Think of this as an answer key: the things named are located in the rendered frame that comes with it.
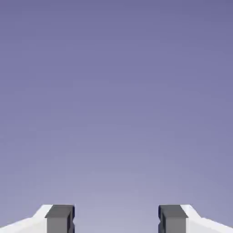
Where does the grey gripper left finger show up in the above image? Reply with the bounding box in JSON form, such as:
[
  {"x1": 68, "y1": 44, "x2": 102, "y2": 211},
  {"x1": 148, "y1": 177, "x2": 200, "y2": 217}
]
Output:
[{"x1": 0, "y1": 204, "x2": 76, "y2": 233}]

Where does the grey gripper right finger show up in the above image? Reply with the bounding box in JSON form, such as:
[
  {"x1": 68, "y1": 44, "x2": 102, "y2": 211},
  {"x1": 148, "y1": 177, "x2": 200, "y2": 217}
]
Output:
[{"x1": 157, "y1": 204, "x2": 233, "y2": 233}]

